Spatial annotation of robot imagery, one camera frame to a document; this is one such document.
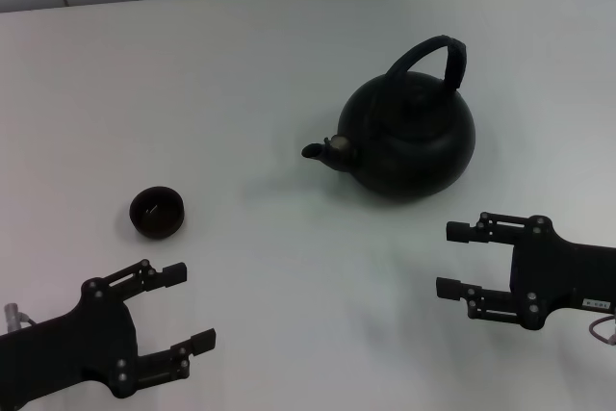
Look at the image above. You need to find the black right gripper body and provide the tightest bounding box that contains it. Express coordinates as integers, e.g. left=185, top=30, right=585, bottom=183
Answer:
left=510, top=216, right=616, bottom=330

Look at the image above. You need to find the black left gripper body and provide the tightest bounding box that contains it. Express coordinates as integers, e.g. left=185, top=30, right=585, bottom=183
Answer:
left=0, top=278, right=141, bottom=410

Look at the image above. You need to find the small dark brown teacup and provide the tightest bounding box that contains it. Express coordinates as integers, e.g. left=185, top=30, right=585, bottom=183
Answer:
left=128, top=184, right=188, bottom=239

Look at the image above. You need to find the black round teapot with handle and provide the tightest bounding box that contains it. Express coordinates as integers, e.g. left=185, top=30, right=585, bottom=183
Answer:
left=301, top=34, right=477, bottom=199

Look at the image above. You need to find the left gripper cable silver plug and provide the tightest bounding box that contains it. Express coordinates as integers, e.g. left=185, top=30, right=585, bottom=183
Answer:
left=3, top=303, right=39, bottom=333

